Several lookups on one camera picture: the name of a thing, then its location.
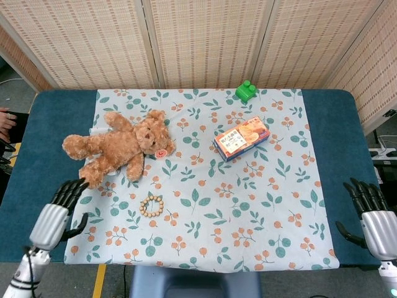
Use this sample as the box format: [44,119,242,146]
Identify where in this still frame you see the bystander person in black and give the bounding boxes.
[0,107,30,143]

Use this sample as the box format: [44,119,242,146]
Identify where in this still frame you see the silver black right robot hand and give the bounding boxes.
[335,177,397,259]

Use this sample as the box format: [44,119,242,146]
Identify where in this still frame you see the orange blue biscuit box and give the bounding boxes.
[213,116,271,163]

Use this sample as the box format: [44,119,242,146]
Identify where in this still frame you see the brown plush teddy bear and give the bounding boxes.
[61,109,177,190]

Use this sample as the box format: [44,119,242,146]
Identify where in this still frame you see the green plastic toy block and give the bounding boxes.
[234,79,260,103]

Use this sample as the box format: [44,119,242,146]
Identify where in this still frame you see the wooden bead bracelet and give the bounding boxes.
[139,195,164,219]

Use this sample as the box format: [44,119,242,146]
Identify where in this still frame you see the blue grey robot torso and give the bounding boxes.
[129,265,263,298]

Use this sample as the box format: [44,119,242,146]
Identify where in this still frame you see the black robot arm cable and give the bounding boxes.
[23,245,43,298]

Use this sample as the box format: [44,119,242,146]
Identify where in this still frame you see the floral leaf print tablecloth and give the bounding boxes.
[63,88,341,271]

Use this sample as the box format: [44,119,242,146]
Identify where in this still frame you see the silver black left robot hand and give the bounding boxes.
[29,178,91,251]

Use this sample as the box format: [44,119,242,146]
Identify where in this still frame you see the woven bamboo folding screen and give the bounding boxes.
[0,0,397,136]

